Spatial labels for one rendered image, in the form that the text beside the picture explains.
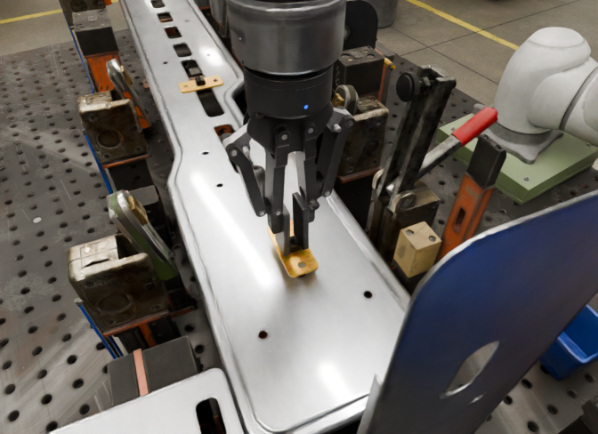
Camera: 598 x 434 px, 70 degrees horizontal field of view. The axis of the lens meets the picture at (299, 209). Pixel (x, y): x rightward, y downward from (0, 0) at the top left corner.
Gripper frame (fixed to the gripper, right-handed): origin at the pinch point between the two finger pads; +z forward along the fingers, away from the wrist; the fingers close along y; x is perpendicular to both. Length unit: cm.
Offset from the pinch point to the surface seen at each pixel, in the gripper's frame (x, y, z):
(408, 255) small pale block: 8.2, -10.8, 1.7
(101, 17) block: -82, 15, 3
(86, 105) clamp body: -39.4, 20.3, 1.3
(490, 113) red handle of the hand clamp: 0.3, -25.3, -8.7
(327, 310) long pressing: 8.7, -0.7, 6.0
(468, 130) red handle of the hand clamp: 0.2, -22.7, -7.0
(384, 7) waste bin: -263, -187, 88
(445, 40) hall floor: -225, -221, 105
